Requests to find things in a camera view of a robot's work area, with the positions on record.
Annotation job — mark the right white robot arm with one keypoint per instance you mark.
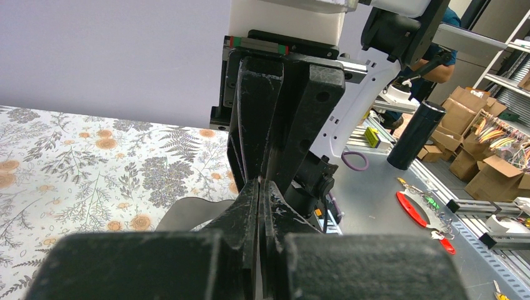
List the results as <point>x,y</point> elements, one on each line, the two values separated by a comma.
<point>396,35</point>

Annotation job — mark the floral table mat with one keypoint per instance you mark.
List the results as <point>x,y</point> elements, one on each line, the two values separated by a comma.
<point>68,173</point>

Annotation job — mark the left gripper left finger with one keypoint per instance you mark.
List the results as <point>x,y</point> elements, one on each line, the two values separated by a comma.
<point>216,262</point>

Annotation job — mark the yellow tagged key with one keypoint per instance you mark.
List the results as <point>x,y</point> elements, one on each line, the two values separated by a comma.
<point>498,294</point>

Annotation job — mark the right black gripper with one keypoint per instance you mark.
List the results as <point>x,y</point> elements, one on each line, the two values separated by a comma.
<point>266,142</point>

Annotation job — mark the black cylinder bottle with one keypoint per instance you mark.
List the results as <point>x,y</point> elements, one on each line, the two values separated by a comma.
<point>419,129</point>

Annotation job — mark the red tagged key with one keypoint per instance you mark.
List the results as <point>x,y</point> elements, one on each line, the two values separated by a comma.
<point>444,242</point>

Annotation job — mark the cardboard boxes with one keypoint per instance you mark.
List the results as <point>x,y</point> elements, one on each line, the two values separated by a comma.
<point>486,153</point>

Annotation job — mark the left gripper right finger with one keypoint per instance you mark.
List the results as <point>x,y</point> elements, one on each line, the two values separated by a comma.
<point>299,262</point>

